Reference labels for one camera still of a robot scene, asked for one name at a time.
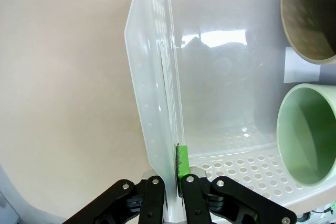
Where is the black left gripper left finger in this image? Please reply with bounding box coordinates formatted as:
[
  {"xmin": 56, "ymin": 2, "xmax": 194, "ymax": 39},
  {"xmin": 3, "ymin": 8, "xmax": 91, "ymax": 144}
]
[{"xmin": 62, "ymin": 170, "xmax": 166, "ymax": 224}]

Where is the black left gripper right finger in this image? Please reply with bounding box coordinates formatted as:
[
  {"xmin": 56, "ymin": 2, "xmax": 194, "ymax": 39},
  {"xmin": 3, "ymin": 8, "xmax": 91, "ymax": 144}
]
[{"xmin": 173, "ymin": 144, "xmax": 298, "ymax": 224}]

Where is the white perforated plastic basket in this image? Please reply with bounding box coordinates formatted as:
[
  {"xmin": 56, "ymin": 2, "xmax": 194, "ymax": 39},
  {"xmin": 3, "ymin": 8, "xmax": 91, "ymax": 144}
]
[{"xmin": 123, "ymin": 0, "xmax": 336, "ymax": 224}]

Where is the beige cup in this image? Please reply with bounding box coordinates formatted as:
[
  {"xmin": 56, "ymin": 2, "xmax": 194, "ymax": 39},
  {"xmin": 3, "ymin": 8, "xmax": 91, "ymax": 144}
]
[{"xmin": 280, "ymin": 0, "xmax": 336, "ymax": 66}]

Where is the mint green cup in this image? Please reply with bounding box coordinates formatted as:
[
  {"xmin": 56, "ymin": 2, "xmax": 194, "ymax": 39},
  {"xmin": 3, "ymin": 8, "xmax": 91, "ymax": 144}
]
[{"xmin": 276, "ymin": 83, "xmax": 336, "ymax": 186}]

